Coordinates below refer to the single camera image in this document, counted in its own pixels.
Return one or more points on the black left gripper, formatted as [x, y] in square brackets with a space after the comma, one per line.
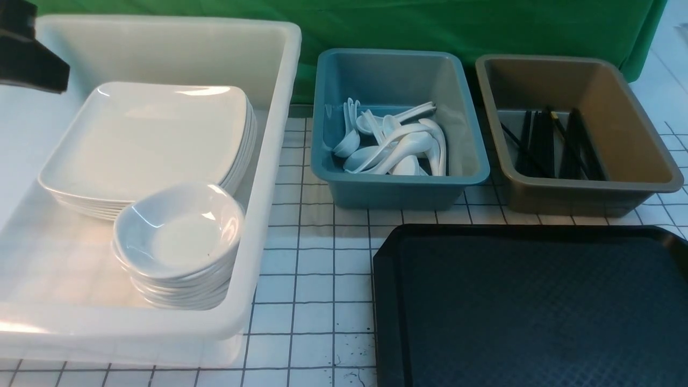
[26, 62]

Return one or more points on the white square rice plate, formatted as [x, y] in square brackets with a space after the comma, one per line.
[130, 140]

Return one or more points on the white small bowl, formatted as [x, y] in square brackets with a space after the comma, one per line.
[179, 231]

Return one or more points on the white ceramic soup spoon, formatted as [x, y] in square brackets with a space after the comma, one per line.
[364, 159]

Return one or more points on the stack of white square plates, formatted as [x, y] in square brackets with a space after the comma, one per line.
[109, 210]

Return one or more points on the large white plastic tub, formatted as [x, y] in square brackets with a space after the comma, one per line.
[65, 297]

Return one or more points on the stack of white bowls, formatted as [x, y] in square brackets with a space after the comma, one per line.
[202, 292]

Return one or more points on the white spoon in bin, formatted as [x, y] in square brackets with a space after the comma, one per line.
[416, 112]
[437, 154]
[409, 145]
[351, 141]

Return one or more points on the blue plastic bin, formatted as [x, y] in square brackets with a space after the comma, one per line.
[388, 82]

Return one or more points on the black serving tray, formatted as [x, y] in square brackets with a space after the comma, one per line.
[530, 305]

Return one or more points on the black chopsticks in bin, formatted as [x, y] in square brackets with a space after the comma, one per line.
[547, 143]

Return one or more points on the brown plastic bin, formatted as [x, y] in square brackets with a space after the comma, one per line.
[637, 161]

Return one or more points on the green backdrop cloth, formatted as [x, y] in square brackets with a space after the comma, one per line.
[619, 32]

